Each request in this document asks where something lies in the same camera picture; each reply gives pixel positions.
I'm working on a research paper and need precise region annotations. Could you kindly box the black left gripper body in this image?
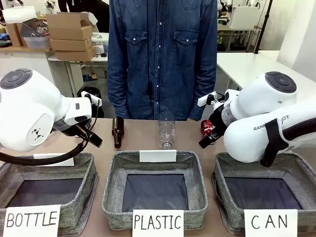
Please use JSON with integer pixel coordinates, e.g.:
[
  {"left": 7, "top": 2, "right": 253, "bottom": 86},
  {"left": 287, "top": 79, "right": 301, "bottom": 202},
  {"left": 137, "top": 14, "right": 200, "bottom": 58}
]
[{"left": 53, "top": 118, "right": 92, "bottom": 142}]

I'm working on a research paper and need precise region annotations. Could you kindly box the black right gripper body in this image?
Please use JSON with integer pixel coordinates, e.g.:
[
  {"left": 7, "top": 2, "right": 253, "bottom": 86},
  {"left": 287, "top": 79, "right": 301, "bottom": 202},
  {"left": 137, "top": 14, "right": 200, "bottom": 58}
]
[{"left": 208, "top": 108, "right": 228, "bottom": 136}]

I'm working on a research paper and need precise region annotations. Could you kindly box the brown glass bottle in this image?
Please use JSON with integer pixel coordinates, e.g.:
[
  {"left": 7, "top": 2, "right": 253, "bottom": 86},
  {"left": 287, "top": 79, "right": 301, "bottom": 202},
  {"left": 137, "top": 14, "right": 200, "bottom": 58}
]
[{"left": 111, "top": 116, "right": 125, "bottom": 149}]

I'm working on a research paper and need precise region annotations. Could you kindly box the clear plastic bottle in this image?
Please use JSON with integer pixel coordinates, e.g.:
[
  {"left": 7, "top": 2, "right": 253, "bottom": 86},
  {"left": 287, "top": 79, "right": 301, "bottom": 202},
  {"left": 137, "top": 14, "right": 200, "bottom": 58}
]
[{"left": 157, "top": 111, "right": 177, "bottom": 151}]

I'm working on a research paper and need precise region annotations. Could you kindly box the person's left forearm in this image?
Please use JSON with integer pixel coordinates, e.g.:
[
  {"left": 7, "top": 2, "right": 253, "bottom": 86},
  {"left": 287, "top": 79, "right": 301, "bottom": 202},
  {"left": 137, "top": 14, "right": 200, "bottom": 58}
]
[{"left": 189, "top": 61, "right": 218, "bottom": 121}]

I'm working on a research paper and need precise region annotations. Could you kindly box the person's right forearm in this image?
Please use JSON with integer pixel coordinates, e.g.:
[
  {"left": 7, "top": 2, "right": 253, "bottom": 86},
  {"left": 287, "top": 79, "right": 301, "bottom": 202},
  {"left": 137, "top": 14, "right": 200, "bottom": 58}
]
[{"left": 107, "top": 61, "right": 129, "bottom": 119}]

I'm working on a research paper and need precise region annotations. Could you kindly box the red soda can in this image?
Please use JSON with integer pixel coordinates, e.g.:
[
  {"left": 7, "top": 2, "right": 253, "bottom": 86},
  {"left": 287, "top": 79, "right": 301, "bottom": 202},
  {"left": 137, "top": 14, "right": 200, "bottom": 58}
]
[{"left": 200, "top": 119, "right": 216, "bottom": 137}]

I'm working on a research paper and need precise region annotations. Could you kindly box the blank white basket card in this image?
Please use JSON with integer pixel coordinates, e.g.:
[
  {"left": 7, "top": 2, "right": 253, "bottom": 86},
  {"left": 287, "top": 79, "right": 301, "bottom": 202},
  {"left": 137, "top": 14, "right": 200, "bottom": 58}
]
[
  {"left": 33, "top": 153, "right": 75, "bottom": 167},
  {"left": 139, "top": 149, "right": 178, "bottom": 163}
]

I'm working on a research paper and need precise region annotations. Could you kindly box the grey fabric basket plastic sign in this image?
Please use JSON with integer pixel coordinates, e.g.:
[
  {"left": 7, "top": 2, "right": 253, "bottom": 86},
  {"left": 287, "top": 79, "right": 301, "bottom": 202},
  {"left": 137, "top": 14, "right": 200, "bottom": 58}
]
[{"left": 101, "top": 149, "right": 209, "bottom": 232}]

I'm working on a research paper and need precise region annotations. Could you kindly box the grey fabric basket bottle sign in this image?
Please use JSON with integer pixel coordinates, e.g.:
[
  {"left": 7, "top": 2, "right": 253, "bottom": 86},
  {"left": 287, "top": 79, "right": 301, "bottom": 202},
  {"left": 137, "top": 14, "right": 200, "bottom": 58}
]
[{"left": 0, "top": 152, "right": 99, "bottom": 237}]

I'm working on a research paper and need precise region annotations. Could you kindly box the grey fabric basket can sign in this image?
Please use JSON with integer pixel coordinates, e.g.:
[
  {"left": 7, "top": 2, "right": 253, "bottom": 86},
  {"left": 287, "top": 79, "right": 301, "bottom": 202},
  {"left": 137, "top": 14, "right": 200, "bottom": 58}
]
[{"left": 211, "top": 151, "right": 316, "bottom": 235}]

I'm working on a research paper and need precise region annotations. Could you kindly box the white paper sign CAN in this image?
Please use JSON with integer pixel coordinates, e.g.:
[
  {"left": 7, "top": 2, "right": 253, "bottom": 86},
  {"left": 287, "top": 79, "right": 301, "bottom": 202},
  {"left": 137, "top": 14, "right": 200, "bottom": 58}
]
[{"left": 243, "top": 208, "right": 298, "bottom": 237}]

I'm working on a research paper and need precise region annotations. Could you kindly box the black backpack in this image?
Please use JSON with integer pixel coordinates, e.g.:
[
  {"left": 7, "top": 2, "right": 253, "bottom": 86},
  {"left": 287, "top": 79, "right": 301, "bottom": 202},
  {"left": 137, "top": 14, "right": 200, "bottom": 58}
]
[{"left": 77, "top": 86, "right": 105, "bottom": 119}]

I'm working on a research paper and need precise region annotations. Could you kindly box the small white table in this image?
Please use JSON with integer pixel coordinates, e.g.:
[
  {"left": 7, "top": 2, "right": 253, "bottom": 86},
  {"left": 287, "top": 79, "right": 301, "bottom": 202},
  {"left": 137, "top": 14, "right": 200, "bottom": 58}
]
[{"left": 47, "top": 54, "right": 109, "bottom": 98}]

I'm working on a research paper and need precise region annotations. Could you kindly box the large white table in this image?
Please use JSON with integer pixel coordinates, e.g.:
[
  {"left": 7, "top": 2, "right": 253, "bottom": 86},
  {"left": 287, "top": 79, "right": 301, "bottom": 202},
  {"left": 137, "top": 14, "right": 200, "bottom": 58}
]
[{"left": 216, "top": 50, "right": 316, "bottom": 92}]

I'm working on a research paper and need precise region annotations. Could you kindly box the closed flat cardboard box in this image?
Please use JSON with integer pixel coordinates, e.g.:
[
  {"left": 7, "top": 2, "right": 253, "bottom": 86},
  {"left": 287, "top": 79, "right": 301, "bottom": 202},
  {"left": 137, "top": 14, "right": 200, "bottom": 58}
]
[
  {"left": 55, "top": 46, "right": 97, "bottom": 62},
  {"left": 50, "top": 38, "right": 93, "bottom": 52}
]

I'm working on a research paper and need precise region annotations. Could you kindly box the white cabinet wooden top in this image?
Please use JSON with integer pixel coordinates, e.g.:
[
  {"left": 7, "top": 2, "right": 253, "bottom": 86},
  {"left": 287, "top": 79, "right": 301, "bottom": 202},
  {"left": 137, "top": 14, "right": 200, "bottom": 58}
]
[{"left": 0, "top": 46, "right": 63, "bottom": 82}]

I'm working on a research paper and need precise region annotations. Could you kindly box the person in denim shirt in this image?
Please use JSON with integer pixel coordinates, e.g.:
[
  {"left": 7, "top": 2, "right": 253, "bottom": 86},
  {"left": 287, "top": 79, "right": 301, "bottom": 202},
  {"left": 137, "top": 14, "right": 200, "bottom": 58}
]
[{"left": 107, "top": 0, "right": 218, "bottom": 121}]

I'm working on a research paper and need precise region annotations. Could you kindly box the white plastic crate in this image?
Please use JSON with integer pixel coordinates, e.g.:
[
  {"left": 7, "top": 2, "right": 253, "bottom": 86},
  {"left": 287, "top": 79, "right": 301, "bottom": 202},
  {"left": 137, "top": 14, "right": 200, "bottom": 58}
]
[{"left": 91, "top": 32, "right": 110, "bottom": 45}]

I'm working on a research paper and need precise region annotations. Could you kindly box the white paper sign PLASTIC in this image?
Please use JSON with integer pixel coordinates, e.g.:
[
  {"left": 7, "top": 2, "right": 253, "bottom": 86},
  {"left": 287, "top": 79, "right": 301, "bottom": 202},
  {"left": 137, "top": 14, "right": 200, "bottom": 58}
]
[{"left": 131, "top": 209, "right": 185, "bottom": 237}]

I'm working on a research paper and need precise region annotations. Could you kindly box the open cardboard box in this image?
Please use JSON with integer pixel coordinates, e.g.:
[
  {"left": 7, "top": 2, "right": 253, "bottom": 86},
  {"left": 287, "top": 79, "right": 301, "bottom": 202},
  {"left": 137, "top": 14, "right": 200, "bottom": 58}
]
[{"left": 46, "top": 12, "right": 94, "bottom": 41}]

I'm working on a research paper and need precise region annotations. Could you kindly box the clear plastic bin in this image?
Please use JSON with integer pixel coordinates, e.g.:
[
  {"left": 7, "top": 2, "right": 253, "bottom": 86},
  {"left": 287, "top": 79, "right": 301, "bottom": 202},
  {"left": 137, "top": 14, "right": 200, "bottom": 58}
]
[{"left": 20, "top": 21, "right": 52, "bottom": 49}]

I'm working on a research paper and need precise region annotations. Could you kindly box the white paper sign BOTTLE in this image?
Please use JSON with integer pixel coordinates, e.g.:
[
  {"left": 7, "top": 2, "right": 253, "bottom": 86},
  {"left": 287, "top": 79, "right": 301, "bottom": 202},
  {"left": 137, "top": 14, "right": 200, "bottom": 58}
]
[{"left": 4, "top": 204, "right": 62, "bottom": 237}]

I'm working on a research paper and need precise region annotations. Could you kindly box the white box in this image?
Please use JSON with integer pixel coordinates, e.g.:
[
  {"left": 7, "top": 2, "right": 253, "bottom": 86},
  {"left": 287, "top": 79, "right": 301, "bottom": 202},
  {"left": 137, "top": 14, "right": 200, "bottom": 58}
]
[{"left": 228, "top": 5, "right": 267, "bottom": 30}]

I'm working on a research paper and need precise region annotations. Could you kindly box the small brown cardboard box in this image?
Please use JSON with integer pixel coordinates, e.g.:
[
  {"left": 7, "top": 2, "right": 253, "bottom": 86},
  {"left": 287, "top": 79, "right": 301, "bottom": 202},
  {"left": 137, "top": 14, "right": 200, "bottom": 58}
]
[{"left": 5, "top": 22, "right": 28, "bottom": 48}]

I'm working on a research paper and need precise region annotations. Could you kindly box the black tripod pole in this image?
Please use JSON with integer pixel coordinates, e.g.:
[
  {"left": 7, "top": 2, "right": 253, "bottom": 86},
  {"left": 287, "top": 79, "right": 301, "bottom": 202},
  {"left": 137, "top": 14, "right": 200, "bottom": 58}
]
[{"left": 260, "top": 0, "right": 274, "bottom": 53}]

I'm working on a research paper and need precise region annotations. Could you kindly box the person in black clothes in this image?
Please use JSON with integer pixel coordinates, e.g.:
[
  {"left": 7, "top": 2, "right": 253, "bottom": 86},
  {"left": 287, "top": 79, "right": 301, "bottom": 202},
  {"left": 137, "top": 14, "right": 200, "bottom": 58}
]
[{"left": 58, "top": 0, "right": 111, "bottom": 33}]

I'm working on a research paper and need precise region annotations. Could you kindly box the white foam block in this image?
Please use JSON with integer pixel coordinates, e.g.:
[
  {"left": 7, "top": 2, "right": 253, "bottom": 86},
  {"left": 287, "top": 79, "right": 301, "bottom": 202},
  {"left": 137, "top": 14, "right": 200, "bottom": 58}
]
[{"left": 1, "top": 5, "right": 38, "bottom": 25}]

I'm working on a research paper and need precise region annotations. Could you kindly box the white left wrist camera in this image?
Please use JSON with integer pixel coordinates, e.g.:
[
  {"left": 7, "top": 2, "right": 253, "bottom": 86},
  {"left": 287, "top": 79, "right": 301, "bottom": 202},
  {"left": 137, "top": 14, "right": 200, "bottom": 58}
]
[{"left": 80, "top": 90, "right": 103, "bottom": 106}]

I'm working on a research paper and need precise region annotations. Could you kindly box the black left arm cable sleeve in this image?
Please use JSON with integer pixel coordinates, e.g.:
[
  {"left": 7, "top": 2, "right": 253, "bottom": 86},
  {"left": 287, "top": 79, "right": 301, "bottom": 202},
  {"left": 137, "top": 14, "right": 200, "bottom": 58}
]
[{"left": 0, "top": 98, "right": 103, "bottom": 167}]

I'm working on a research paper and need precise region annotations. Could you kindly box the black arm cable sleeve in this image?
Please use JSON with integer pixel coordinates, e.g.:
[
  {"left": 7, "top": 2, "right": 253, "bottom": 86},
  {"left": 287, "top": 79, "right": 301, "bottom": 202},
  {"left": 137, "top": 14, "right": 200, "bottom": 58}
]
[
  {"left": 281, "top": 115, "right": 316, "bottom": 152},
  {"left": 0, "top": 98, "right": 103, "bottom": 167}
]

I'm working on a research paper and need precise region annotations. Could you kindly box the black cable strap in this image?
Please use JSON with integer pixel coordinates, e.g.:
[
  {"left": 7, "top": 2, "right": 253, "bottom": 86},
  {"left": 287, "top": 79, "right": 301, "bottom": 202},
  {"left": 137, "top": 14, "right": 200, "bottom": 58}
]
[{"left": 260, "top": 118, "right": 285, "bottom": 168}]

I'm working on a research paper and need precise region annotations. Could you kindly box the black right arm cable sleeve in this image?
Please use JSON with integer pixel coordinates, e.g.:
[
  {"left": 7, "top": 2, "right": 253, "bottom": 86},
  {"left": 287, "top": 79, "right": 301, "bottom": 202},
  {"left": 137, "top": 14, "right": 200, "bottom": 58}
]
[{"left": 281, "top": 115, "right": 316, "bottom": 152}]

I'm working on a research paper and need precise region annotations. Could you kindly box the metal frame table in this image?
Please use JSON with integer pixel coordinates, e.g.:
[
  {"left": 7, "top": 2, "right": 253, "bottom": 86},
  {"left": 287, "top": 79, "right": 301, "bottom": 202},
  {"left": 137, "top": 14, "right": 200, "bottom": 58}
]
[{"left": 216, "top": 24, "right": 263, "bottom": 52}]

